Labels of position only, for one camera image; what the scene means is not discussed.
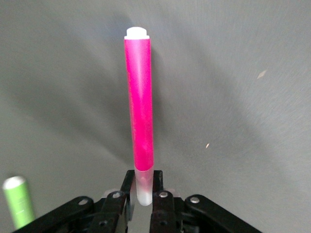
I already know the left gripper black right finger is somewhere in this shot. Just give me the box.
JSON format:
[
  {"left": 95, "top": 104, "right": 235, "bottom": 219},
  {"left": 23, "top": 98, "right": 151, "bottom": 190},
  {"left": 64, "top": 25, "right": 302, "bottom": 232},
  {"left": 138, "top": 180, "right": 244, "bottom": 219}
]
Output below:
[{"left": 150, "top": 169, "right": 183, "bottom": 233}]

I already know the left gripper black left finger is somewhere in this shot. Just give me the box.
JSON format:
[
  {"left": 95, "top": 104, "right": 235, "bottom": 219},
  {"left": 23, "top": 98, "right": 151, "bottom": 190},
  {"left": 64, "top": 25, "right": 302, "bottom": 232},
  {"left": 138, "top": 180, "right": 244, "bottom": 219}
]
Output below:
[{"left": 92, "top": 169, "right": 136, "bottom": 233}]

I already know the pink marker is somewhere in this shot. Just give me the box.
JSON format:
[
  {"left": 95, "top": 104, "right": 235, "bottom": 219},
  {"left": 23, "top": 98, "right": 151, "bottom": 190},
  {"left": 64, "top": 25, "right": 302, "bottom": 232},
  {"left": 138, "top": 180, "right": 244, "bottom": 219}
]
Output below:
[{"left": 123, "top": 26, "right": 156, "bottom": 207}]

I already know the green marker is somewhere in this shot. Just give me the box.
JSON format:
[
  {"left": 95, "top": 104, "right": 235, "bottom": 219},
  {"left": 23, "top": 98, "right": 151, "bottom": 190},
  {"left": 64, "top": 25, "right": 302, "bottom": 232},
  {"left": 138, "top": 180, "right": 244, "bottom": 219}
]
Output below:
[{"left": 2, "top": 175, "right": 36, "bottom": 230}]

